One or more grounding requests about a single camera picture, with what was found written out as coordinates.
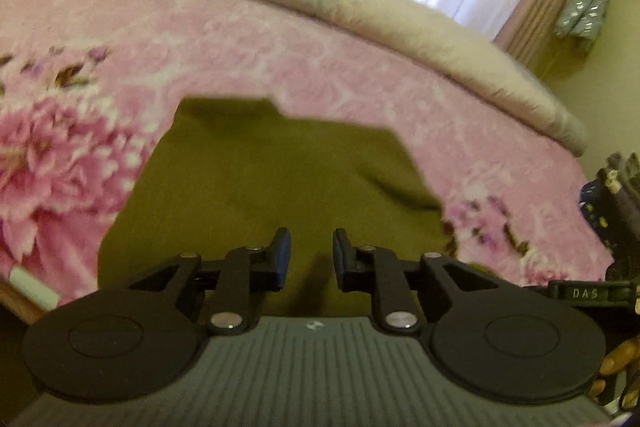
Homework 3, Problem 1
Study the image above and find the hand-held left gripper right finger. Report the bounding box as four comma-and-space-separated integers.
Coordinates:
333, 228, 507, 336

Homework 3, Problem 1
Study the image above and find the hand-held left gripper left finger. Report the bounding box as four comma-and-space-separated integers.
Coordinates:
115, 227, 293, 336

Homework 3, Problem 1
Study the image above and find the olive green shirt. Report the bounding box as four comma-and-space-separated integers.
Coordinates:
97, 96, 443, 318

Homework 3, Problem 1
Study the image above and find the person's right hand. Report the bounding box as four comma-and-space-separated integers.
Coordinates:
590, 337, 640, 410

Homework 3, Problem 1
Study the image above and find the navy yellow printed garment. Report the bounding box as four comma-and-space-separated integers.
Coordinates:
579, 179, 621, 258

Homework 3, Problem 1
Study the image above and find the pink floral blanket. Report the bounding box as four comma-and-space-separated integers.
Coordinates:
0, 0, 616, 308

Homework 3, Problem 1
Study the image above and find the grey and white duvet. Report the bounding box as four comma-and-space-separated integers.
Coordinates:
82, 0, 588, 158

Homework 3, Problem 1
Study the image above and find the white corner guard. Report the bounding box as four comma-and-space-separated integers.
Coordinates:
9, 267, 60, 310

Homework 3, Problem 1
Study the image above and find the grey printed hanging bag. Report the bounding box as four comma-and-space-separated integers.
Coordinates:
554, 0, 612, 52

